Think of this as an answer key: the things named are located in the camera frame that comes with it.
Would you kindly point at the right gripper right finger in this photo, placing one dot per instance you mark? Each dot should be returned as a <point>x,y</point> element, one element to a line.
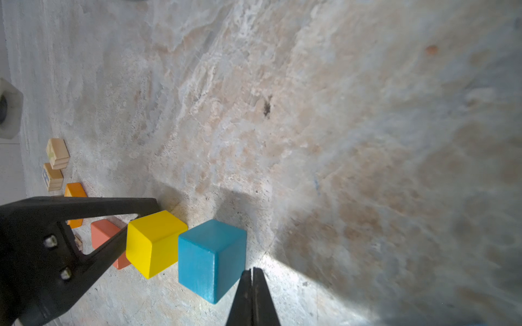
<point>253,304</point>

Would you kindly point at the teal wooden cube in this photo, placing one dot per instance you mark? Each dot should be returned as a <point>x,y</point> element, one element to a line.
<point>211,259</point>

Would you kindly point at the red wooden block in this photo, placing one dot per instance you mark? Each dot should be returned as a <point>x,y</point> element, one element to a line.
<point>101,232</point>

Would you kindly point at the yellow wooden cube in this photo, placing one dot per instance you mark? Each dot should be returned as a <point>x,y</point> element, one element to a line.
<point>152,242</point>

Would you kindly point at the letter T wooden block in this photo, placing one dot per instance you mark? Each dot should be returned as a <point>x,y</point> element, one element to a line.
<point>78,242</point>

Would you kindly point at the orange supermarket block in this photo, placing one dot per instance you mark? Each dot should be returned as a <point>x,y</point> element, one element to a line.
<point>75,190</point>

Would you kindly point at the letter R wooden block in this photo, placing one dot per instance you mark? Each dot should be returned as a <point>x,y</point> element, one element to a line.
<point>53,179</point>

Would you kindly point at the letter Y wooden block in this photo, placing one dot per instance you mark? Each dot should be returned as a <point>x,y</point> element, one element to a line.
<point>57,153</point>

